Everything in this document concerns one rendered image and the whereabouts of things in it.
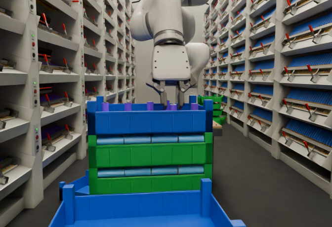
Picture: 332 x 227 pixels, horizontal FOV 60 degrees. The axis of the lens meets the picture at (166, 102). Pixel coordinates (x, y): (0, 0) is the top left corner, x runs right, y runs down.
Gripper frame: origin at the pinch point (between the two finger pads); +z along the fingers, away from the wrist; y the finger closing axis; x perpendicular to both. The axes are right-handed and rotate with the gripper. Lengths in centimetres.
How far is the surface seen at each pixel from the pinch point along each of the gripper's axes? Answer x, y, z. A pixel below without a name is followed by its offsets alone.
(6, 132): -32, 53, -1
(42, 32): -45, 49, -49
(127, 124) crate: 2.0, 11.5, 6.6
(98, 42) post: -153, 39, -111
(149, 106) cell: -4.9, 5.6, -0.3
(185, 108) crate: -15.1, -6.1, -3.1
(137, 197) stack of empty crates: 5.3, 9.4, 23.1
